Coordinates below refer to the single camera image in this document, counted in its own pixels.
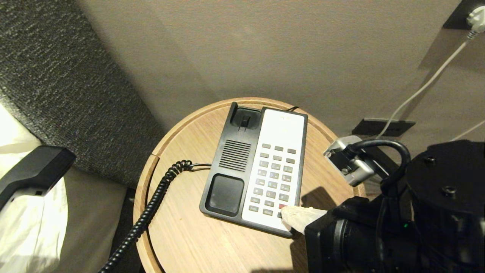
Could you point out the round wooden side table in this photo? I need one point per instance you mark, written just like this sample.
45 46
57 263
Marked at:
189 235

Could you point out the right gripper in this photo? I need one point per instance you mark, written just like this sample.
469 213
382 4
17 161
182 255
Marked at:
329 242

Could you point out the black phone handset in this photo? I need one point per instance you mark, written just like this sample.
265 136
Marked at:
36 167

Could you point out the white power plug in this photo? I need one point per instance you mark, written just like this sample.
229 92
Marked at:
476 17

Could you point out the black and white desk phone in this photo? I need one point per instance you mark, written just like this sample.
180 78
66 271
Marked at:
280 132

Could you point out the thin black phone line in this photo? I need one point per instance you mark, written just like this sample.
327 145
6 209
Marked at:
292 109

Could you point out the beige bed cover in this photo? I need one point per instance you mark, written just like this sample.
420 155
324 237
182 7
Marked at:
91 220

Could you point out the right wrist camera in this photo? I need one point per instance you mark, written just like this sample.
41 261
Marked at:
358 172

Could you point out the grey fabric headboard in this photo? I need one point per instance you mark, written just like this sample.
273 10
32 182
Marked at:
68 76

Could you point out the black wall socket plate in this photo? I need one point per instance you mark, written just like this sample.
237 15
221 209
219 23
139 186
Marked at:
456 19
398 128

